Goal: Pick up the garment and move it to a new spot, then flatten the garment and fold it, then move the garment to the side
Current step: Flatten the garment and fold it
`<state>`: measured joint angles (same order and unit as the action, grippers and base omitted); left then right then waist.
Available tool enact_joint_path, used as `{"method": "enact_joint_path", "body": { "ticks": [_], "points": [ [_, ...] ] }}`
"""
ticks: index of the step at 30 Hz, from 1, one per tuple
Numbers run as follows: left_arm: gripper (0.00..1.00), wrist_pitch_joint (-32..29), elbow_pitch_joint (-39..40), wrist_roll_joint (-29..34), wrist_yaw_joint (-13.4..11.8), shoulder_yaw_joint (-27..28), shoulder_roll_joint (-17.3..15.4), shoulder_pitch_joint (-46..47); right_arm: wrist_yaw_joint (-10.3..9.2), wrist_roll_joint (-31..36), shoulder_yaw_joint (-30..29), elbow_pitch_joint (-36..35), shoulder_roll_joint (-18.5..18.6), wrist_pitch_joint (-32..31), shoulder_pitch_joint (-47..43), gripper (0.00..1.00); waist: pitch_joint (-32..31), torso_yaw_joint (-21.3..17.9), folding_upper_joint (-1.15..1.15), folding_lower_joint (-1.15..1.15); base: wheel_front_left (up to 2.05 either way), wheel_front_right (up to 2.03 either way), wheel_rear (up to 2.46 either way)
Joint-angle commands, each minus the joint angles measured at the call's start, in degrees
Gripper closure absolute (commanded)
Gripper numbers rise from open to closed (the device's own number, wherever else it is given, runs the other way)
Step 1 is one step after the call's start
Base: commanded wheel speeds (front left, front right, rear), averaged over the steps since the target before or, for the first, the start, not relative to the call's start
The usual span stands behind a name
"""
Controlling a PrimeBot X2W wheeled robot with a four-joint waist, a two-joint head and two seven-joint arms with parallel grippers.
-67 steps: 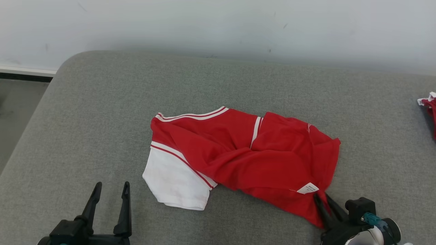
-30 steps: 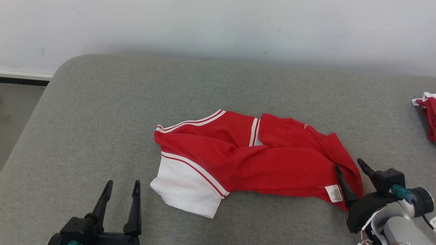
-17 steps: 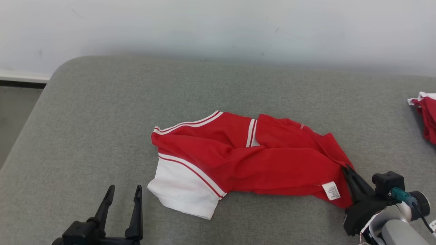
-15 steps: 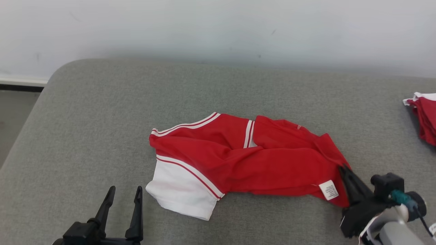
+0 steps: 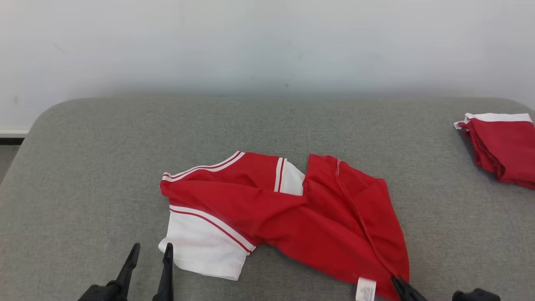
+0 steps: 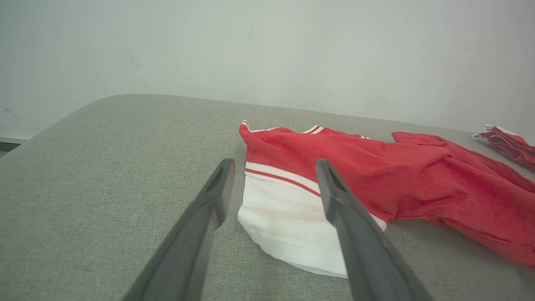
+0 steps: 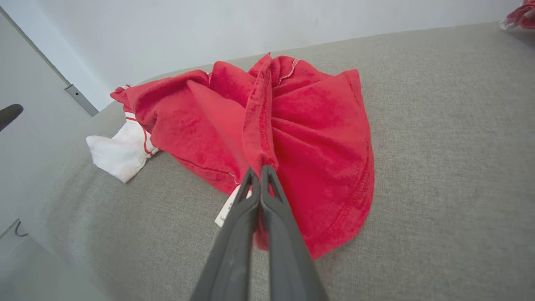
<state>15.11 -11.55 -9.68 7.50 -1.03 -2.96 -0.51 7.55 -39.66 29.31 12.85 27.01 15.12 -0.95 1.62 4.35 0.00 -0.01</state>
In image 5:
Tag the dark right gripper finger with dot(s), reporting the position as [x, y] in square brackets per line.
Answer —
[400, 292]
[416, 294]

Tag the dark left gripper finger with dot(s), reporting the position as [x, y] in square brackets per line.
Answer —
[127, 271]
[166, 276]

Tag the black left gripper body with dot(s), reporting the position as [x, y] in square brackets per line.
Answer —
[102, 293]

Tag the red jersey with number 23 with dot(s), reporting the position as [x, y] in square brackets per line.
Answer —
[317, 217]

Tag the red shorts with white band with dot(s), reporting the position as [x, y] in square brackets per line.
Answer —
[505, 146]

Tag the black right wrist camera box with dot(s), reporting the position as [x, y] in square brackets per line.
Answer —
[476, 295]

